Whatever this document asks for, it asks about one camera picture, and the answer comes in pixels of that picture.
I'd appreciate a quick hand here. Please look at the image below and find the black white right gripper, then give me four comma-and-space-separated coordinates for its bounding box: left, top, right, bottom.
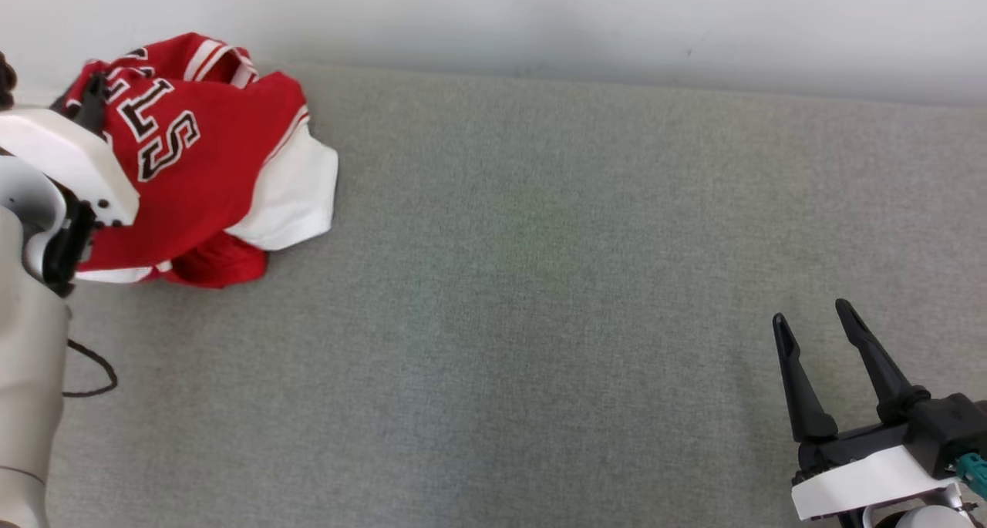
773, 298, 987, 523

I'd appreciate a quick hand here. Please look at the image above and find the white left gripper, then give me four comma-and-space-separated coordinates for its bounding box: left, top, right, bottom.
0, 73, 141, 230

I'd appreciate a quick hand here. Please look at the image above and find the red jersey with black lettering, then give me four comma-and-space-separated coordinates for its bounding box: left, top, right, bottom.
50, 32, 340, 286

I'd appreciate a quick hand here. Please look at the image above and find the grey fabric sofa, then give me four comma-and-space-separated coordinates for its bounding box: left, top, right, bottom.
0, 62, 987, 528

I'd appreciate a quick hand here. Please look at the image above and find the dark braided cable bundle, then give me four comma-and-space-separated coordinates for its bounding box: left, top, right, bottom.
0, 50, 18, 110

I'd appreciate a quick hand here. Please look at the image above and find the teal cable connector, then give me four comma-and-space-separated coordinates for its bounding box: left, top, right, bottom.
955, 452, 987, 489

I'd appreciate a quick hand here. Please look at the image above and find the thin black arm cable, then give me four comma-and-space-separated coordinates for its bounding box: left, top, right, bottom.
63, 338, 119, 399

